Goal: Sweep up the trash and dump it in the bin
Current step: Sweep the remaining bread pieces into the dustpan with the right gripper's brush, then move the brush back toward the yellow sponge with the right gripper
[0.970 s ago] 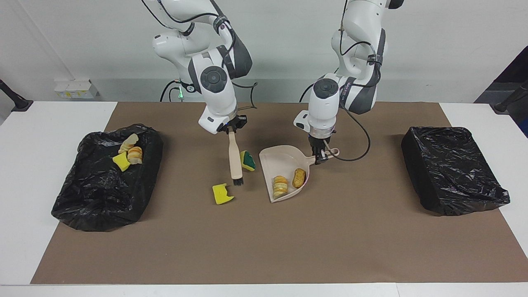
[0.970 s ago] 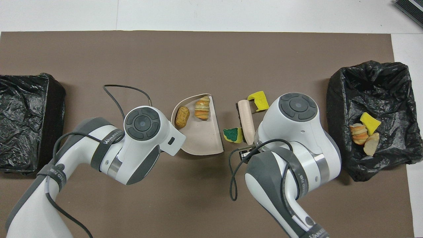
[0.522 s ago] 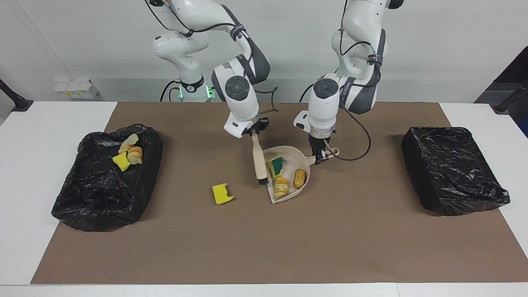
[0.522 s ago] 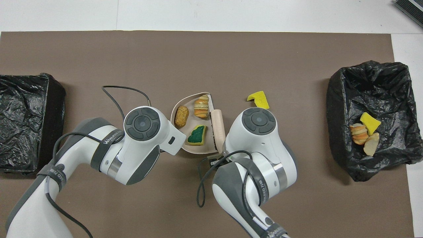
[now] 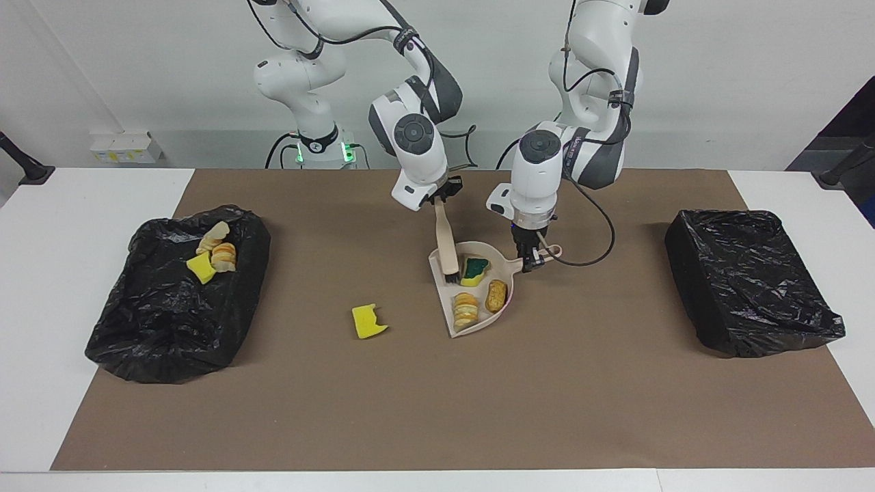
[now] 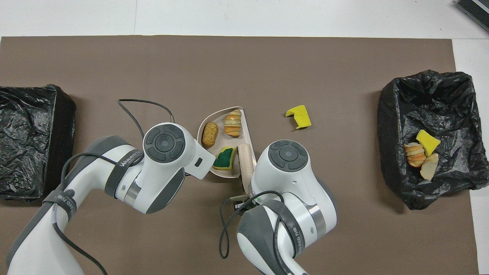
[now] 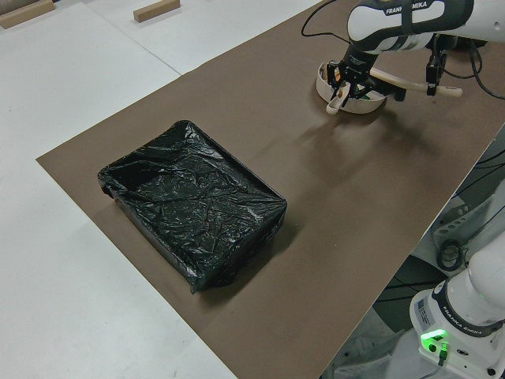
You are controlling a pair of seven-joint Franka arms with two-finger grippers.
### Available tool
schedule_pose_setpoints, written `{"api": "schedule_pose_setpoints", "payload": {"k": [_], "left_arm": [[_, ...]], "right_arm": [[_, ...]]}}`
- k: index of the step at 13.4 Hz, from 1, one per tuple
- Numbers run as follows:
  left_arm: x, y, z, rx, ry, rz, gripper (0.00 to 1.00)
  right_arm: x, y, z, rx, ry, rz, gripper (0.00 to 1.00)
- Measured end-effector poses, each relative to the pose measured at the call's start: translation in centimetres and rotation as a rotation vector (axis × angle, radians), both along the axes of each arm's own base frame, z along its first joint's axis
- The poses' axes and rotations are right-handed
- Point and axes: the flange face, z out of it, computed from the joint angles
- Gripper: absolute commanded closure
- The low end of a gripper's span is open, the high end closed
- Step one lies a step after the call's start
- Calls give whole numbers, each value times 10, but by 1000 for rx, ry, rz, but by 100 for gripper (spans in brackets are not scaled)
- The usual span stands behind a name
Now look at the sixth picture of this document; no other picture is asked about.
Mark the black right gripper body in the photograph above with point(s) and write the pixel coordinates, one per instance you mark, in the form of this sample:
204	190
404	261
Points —
244	202

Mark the beige hand brush black bristles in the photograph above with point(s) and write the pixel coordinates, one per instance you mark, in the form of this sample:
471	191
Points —
245	160

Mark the green yellow sponge piece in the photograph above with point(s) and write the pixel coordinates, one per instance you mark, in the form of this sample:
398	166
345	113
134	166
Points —
224	158

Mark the beige plastic dustpan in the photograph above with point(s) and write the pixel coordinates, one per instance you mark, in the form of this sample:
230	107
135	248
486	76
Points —
223	141

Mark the brown bread roll piece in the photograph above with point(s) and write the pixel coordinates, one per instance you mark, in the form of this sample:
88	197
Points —
210	134

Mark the striped croissant piece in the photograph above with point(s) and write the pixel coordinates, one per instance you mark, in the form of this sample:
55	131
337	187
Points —
414	154
233	124

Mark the notched yellow sponge piece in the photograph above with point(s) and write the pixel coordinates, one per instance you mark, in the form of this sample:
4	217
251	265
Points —
301	116

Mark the pale bread piece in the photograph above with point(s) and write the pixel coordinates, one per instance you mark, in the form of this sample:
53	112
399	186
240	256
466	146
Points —
429	168

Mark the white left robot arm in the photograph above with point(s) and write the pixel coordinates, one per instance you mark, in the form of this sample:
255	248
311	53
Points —
160	179

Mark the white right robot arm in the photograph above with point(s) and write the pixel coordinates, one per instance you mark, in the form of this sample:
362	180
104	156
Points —
290	183

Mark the black bag lined trash bin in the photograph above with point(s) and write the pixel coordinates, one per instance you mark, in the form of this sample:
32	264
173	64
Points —
450	107
34	145

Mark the brown table mat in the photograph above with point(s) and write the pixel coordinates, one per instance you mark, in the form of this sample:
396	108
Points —
153	68

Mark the dark ribbed panel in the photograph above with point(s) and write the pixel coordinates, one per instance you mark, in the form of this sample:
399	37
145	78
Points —
475	11

